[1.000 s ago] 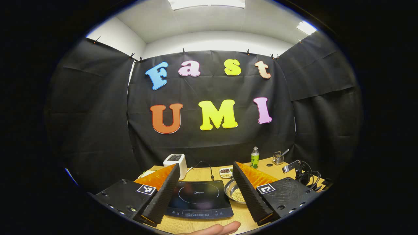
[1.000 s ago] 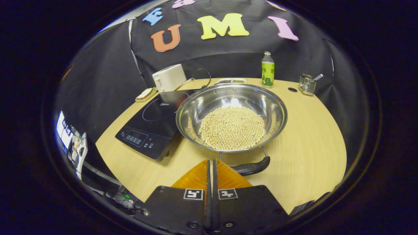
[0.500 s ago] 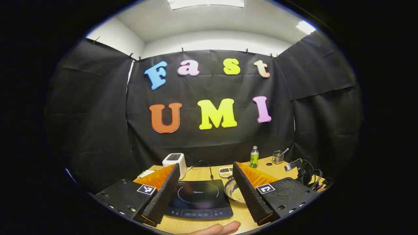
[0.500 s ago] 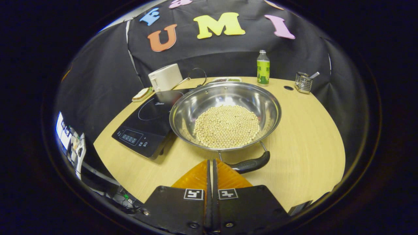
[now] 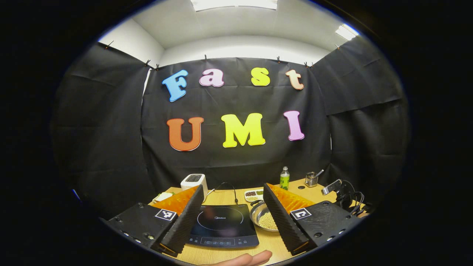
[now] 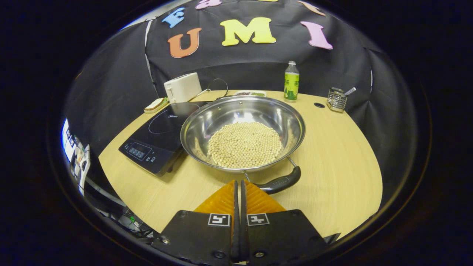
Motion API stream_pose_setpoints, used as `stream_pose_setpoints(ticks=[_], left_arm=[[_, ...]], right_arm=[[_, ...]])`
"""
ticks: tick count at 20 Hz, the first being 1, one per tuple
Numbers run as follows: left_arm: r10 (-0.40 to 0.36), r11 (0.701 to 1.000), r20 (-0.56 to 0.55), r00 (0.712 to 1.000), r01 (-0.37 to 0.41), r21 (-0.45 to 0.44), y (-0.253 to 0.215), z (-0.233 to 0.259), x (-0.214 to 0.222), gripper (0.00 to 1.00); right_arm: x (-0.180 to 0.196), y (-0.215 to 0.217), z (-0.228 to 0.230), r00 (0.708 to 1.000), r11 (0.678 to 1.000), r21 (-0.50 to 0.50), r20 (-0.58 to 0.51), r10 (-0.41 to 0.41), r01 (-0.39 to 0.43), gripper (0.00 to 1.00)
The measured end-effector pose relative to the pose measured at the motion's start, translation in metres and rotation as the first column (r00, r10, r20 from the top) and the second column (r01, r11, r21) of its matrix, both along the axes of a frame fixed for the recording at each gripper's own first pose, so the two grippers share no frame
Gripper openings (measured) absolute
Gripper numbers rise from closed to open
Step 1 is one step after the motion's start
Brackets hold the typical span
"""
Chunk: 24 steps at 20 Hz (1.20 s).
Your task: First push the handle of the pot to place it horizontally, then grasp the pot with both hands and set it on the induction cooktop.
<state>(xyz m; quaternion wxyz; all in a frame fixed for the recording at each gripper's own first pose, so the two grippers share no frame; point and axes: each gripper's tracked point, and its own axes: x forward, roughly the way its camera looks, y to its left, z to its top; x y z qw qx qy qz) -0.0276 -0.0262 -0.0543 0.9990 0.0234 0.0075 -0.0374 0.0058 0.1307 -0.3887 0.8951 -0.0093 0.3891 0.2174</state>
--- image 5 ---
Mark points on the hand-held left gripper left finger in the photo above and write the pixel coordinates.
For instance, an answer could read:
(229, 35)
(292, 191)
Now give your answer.
(184, 221)

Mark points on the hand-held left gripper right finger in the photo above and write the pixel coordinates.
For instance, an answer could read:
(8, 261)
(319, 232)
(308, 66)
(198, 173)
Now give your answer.
(282, 221)

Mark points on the steel pot with soybeans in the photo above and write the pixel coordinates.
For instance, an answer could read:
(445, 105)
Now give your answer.
(264, 220)

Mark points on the black induction cooktop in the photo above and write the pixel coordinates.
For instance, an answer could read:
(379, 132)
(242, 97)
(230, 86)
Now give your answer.
(221, 221)

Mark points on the metal spoon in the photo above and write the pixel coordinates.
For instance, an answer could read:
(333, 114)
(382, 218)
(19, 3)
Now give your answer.
(319, 173)

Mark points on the small white tray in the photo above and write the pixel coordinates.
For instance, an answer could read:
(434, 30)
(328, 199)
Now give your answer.
(163, 197)

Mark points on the white toaster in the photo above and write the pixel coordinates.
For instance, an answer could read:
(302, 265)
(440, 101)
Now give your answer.
(194, 183)

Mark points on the green label plastic bottle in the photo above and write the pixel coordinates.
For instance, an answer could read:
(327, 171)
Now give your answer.
(284, 181)

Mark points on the white divided bean dish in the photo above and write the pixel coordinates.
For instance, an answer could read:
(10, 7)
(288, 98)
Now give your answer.
(251, 194)

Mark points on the black backdrop cloth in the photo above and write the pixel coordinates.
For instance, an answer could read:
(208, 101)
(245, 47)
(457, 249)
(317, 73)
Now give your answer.
(240, 162)

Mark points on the small ceiling light panel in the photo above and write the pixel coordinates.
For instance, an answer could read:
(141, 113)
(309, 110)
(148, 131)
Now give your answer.
(347, 32)

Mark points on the row of small cloth clips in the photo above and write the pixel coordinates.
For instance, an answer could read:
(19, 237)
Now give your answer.
(205, 58)

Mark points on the large ceiling light panel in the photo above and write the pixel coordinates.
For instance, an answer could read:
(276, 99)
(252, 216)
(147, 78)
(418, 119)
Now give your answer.
(232, 3)

